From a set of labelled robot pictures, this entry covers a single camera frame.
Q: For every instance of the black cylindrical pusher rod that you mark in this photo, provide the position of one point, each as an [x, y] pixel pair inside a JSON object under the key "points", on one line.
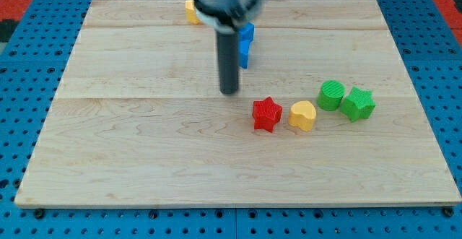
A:
{"points": [[228, 59]]}

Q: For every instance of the blue triangle block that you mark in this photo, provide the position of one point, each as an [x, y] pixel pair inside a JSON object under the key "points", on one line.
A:
{"points": [[244, 47]]}

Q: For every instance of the yellow heart block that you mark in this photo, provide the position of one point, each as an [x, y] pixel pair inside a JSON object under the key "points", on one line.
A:
{"points": [[302, 115]]}

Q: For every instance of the blue block upper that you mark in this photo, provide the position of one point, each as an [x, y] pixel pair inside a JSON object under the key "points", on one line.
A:
{"points": [[246, 33]]}

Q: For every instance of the yellow block at back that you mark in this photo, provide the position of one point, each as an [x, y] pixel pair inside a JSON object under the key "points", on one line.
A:
{"points": [[190, 11]]}

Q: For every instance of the red star block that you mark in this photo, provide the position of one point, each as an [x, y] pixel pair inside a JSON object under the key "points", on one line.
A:
{"points": [[266, 114]]}

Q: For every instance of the green cylinder block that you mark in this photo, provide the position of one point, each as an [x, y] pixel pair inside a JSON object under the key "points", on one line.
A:
{"points": [[330, 95]]}

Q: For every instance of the wooden board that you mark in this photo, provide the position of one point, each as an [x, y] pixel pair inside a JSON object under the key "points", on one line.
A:
{"points": [[138, 120]]}

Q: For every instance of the green star block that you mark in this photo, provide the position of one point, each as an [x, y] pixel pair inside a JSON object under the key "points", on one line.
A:
{"points": [[358, 104]]}

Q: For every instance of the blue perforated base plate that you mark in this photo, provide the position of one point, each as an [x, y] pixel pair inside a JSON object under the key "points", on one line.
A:
{"points": [[31, 67]]}

